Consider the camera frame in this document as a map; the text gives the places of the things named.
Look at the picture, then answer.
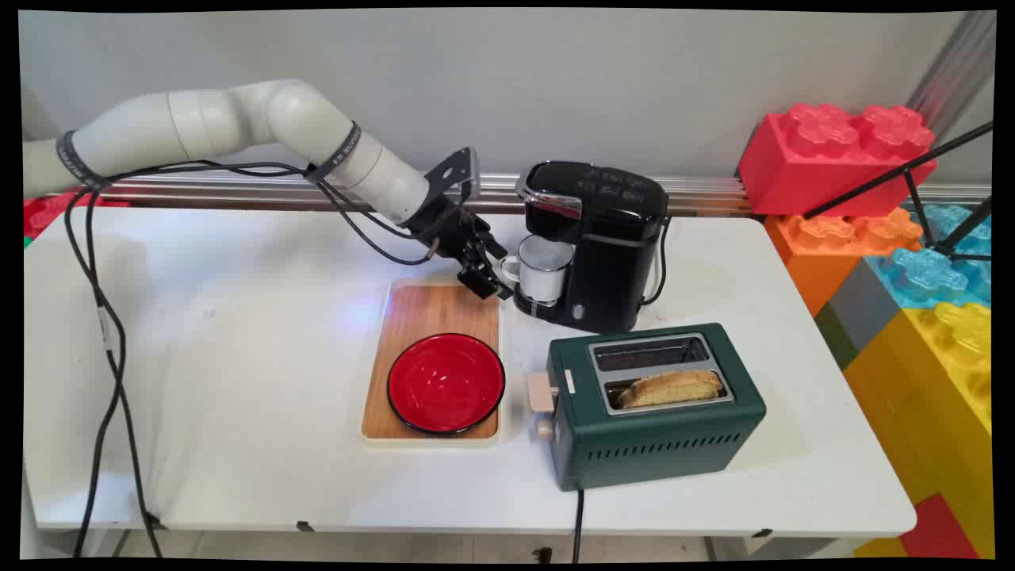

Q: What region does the dark green toaster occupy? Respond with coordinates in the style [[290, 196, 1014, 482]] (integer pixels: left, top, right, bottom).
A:
[[546, 322, 768, 492]]

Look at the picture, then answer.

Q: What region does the black toaster power cord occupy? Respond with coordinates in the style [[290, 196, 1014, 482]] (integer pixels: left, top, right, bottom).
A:
[[570, 487, 587, 565]]

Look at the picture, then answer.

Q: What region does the horizontal aluminium rail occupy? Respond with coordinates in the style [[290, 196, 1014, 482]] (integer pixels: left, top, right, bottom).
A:
[[101, 172, 993, 217]]

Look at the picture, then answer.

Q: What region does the red bowl with black rim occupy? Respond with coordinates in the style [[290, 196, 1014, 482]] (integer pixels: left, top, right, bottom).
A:
[[386, 333, 507, 436]]

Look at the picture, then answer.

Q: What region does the large yellow toy block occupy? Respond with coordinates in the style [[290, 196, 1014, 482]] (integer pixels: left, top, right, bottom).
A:
[[841, 301, 994, 561]]

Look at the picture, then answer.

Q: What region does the red toy block with studs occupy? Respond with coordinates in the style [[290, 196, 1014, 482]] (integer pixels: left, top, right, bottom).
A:
[[23, 189, 132, 240]]

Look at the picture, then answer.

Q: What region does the toasted bread slice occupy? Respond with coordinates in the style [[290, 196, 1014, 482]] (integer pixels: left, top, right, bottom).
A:
[[616, 369, 725, 411]]

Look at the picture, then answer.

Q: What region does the orange toy block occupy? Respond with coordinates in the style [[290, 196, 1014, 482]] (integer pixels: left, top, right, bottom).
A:
[[763, 207, 925, 319]]

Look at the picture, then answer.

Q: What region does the light blue toy block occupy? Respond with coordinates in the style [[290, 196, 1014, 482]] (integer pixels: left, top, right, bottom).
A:
[[864, 204, 993, 311]]

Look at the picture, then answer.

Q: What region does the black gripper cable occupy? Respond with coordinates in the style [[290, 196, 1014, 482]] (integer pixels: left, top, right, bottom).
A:
[[62, 161, 442, 558]]

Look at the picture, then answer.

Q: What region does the black coffee machine cord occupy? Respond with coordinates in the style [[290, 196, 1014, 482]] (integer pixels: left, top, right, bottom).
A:
[[640, 213, 674, 308]]

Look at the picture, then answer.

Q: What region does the white enamel mug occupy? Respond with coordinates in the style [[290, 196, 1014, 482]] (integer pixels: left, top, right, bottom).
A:
[[500, 235, 576, 305]]

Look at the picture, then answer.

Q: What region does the wooden tray with cream rim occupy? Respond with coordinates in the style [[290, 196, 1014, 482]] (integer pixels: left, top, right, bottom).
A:
[[361, 278, 503, 447]]

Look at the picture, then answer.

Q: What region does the black camera cable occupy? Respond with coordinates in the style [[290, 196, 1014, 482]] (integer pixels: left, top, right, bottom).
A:
[[62, 161, 433, 558]]

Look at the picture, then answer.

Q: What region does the small red toy block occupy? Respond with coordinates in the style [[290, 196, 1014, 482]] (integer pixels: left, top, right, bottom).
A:
[[899, 492, 981, 561]]

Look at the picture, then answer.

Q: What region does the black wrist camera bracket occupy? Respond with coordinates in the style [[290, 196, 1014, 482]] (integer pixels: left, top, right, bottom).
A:
[[423, 147, 481, 201]]

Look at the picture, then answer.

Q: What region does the black coffee machine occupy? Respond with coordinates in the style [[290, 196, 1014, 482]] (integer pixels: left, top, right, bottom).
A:
[[513, 160, 672, 335]]

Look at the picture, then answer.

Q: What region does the black tripod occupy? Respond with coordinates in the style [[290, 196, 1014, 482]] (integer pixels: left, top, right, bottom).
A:
[[802, 120, 994, 263]]

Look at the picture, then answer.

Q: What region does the cream toaster lever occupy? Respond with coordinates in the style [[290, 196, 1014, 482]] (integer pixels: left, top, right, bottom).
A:
[[527, 371, 560, 414]]

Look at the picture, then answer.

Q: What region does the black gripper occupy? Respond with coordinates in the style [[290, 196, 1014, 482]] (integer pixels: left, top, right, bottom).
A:
[[408, 193, 515, 301]]

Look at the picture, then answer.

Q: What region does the slanted aluminium profile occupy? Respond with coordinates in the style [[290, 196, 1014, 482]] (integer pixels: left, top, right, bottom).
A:
[[906, 10, 998, 144]]

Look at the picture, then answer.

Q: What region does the dark velcro strap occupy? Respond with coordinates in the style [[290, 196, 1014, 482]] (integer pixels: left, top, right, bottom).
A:
[[55, 130, 113, 192], [304, 121, 364, 186]]

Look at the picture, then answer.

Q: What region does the large red toy block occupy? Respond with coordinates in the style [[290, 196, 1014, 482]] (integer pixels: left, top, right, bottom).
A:
[[737, 102, 939, 218]]

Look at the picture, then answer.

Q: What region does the dark green toy block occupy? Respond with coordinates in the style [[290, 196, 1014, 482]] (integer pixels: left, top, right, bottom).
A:
[[814, 301, 862, 372]]

